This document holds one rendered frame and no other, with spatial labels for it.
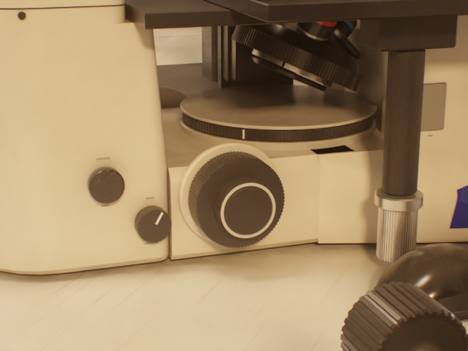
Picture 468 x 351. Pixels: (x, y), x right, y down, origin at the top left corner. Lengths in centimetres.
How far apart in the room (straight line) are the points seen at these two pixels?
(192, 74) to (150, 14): 74
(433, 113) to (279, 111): 12
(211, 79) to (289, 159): 61
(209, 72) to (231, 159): 66
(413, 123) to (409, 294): 30
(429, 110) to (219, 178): 18
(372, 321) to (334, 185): 36
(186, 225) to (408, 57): 19
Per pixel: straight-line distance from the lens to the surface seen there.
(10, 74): 60
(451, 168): 71
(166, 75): 131
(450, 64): 70
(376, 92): 79
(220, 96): 78
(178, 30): 184
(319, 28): 71
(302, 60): 70
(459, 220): 70
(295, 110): 73
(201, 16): 58
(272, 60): 72
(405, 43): 60
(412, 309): 31
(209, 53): 126
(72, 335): 57
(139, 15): 58
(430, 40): 61
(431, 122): 70
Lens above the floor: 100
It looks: 17 degrees down
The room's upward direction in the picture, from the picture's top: straight up
